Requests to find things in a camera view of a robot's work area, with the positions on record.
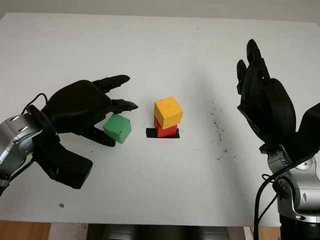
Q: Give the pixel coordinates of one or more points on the black tape strip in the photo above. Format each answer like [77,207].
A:
[151,133]

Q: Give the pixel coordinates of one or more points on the red cube block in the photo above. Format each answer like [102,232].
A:
[167,131]

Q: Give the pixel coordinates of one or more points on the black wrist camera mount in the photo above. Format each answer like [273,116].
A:
[307,130]
[65,165]

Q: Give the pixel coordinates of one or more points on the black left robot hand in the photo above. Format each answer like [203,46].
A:
[75,105]

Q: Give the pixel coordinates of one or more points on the green cube block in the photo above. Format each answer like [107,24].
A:
[116,127]

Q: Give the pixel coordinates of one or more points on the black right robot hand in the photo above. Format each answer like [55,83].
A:
[270,110]

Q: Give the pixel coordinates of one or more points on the yellow cube block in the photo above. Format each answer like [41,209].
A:
[167,110]

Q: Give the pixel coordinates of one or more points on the dark grey robot torso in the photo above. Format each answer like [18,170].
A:
[162,232]

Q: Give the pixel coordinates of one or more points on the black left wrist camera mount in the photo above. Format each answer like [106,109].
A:
[65,165]

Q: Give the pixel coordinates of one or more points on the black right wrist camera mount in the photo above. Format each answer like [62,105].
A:
[307,130]

